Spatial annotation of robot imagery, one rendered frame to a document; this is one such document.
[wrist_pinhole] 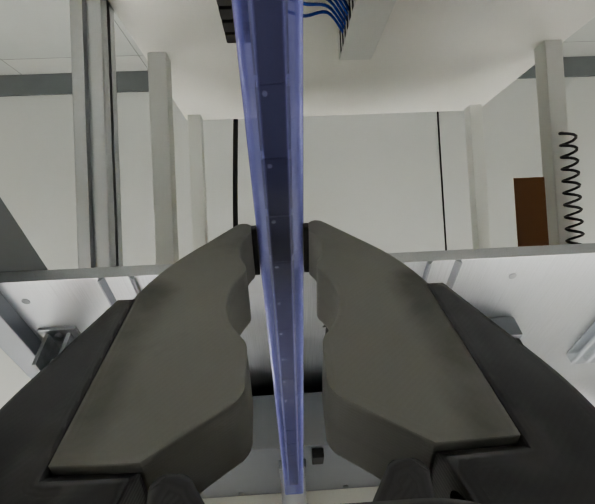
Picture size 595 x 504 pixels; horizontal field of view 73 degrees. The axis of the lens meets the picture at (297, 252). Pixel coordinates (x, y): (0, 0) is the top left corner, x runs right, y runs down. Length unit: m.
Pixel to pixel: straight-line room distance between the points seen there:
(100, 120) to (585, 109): 2.34
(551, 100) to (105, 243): 0.72
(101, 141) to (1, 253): 0.27
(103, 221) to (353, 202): 1.58
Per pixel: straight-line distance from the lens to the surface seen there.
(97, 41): 0.62
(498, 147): 2.30
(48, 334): 0.36
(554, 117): 0.82
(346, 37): 0.63
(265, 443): 0.38
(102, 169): 0.56
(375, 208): 2.02
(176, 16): 0.67
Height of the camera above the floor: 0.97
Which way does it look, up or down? 2 degrees down
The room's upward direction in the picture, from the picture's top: 177 degrees clockwise
